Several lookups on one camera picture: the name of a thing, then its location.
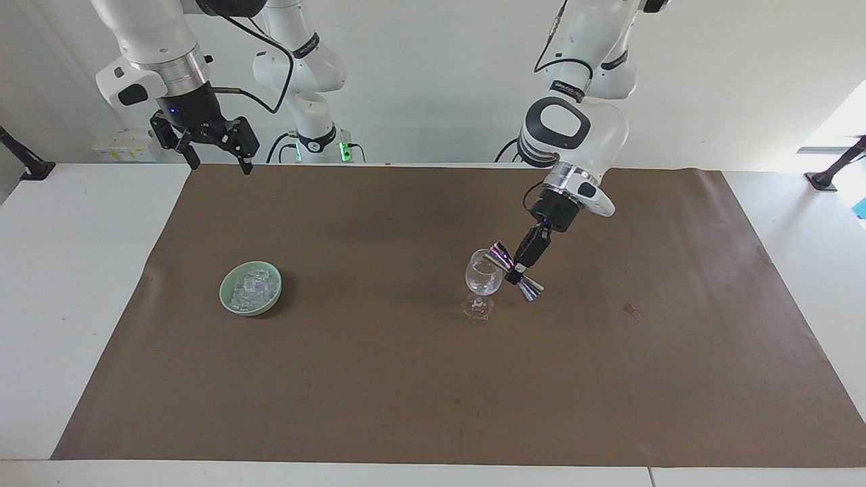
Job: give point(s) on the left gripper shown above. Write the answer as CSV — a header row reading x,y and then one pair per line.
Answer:
x,y
556,208

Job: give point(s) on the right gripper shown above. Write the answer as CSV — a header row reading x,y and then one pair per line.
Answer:
x,y
195,111

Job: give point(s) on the silver double-cone jigger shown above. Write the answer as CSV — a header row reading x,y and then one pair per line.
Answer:
x,y
502,256

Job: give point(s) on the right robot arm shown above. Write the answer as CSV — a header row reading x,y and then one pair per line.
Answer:
x,y
152,37

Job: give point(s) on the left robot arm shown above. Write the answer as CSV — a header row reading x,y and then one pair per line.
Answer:
x,y
595,132

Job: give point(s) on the clear wine glass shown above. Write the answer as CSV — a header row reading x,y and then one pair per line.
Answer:
x,y
482,277

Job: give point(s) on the clear ice cubes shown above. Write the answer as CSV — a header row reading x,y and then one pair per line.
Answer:
x,y
254,287

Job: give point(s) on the pale green bowl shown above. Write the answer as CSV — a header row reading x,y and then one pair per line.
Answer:
x,y
229,297

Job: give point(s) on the black stand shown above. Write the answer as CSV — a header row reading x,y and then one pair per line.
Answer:
x,y
27,161
839,164

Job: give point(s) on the white wall socket strip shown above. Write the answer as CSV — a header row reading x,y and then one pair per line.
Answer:
x,y
125,149

